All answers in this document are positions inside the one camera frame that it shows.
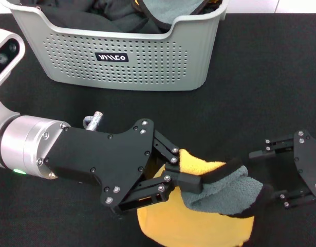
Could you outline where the grey perforated plastic storage basket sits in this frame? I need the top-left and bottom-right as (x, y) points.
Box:
(0, 0), (228, 92)

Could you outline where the black cloth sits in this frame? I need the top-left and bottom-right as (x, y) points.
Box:
(35, 0), (122, 33)

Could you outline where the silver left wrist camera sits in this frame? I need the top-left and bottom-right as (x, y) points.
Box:
(0, 27), (26, 91)

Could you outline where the black tablecloth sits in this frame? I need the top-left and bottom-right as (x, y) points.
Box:
(0, 12), (316, 247)

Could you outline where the grey towel with black trim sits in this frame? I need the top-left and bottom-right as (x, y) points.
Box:
(133, 0), (224, 28)

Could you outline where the yellow and grey towel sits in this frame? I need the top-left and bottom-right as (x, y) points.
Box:
(136, 148), (274, 247)

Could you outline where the silver plug connector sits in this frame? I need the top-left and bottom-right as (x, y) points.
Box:
(82, 111), (103, 131)

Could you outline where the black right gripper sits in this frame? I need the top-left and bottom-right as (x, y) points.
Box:
(248, 130), (316, 210)

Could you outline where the dark grey crumpled towel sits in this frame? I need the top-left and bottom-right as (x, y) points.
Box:
(88, 0), (165, 34)

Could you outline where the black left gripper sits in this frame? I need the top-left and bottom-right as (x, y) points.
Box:
(43, 118), (180, 206)

